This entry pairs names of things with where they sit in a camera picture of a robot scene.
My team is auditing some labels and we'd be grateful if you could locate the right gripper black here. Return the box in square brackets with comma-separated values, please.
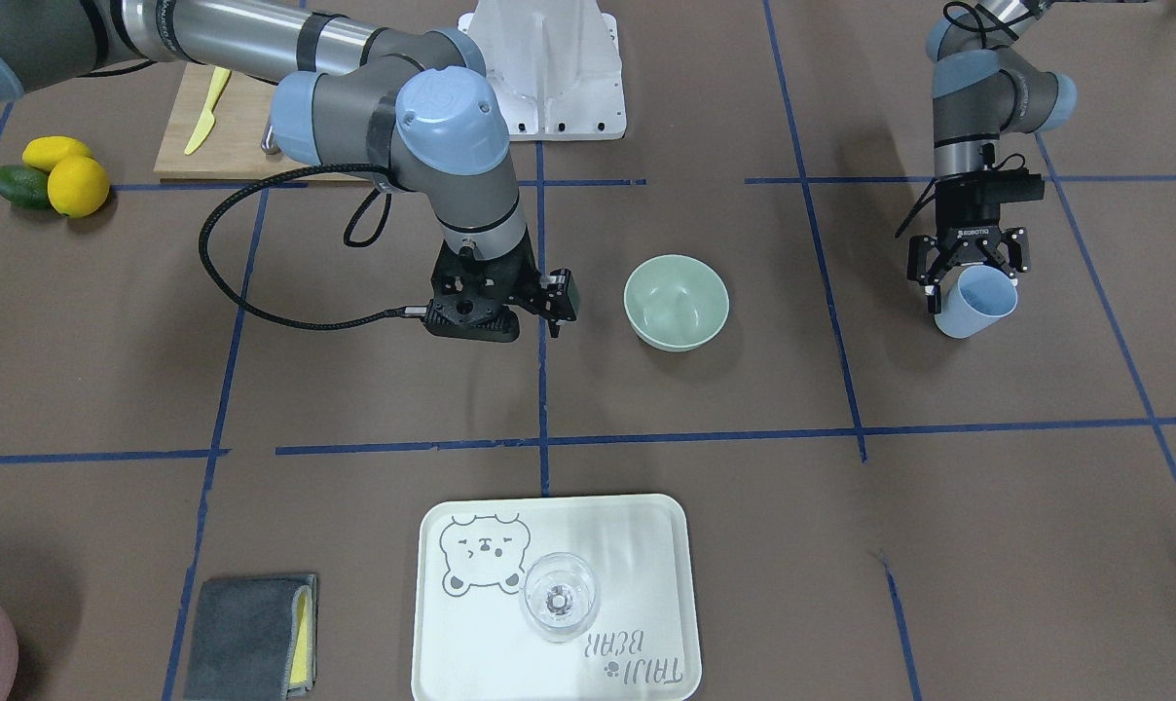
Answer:
[423, 239, 579, 343]

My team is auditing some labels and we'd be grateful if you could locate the green bowl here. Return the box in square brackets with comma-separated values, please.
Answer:
[623, 254, 731, 353]

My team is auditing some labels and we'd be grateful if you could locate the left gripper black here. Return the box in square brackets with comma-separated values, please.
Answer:
[907, 174, 1029, 314]

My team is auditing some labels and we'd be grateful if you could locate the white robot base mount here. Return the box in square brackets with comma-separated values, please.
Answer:
[457, 1, 628, 142]

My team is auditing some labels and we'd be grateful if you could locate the white bear tray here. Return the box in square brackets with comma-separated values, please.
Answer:
[410, 494, 703, 700]

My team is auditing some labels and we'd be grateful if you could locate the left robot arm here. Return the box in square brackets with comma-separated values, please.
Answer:
[906, 1, 1078, 314]

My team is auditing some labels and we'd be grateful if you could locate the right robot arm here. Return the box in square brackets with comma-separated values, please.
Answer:
[0, 1, 579, 343]

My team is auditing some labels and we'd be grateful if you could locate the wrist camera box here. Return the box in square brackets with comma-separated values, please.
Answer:
[975, 167, 1045, 205]

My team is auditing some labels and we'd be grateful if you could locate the black braided cable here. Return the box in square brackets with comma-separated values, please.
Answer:
[198, 163, 433, 331]

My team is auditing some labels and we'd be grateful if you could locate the clear wine glass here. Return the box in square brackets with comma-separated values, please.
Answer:
[523, 553, 601, 645]

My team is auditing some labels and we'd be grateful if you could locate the yellow lemon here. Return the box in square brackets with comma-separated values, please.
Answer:
[47, 156, 111, 218]
[21, 134, 93, 173]

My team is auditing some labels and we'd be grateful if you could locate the grey folded cloth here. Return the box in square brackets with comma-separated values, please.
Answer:
[183, 572, 319, 700]

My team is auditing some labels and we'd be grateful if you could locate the light blue cup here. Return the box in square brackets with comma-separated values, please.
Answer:
[935, 265, 1018, 339]

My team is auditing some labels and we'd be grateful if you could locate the wooden cutting board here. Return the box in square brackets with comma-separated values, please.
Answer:
[155, 65, 302, 181]

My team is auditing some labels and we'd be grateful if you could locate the yellow plastic knife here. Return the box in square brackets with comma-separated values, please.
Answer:
[183, 66, 233, 156]

